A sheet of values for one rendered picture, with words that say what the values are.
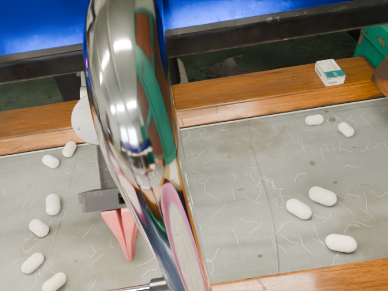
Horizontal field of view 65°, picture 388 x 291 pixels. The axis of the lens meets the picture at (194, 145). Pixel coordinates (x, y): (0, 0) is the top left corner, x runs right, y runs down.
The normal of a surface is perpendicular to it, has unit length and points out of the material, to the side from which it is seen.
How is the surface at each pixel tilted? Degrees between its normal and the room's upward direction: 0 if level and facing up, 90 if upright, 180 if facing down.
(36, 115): 0
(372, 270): 0
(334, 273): 0
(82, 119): 40
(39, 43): 58
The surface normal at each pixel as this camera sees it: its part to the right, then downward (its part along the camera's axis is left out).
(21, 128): -0.11, -0.68
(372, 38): -0.99, 0.15
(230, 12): 0.03, 0.25
